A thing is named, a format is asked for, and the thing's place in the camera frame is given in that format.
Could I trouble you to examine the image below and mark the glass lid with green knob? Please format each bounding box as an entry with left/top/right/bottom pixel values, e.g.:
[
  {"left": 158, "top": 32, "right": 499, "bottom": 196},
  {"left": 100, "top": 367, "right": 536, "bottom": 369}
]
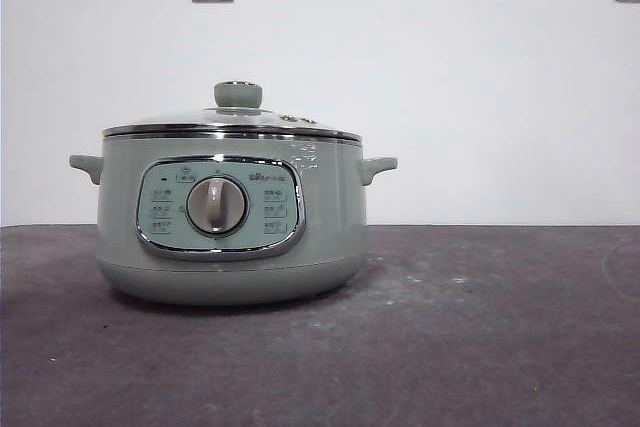
[{"left": 102, "top": 79, "right": 361, "bottom": 141}]

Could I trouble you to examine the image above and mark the pale green electric pot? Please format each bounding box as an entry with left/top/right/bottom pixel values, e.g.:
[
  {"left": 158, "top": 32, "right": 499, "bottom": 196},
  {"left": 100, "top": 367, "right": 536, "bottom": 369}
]
[{"left": 68, "top": 132, "right": 399, "bottom": 308}]

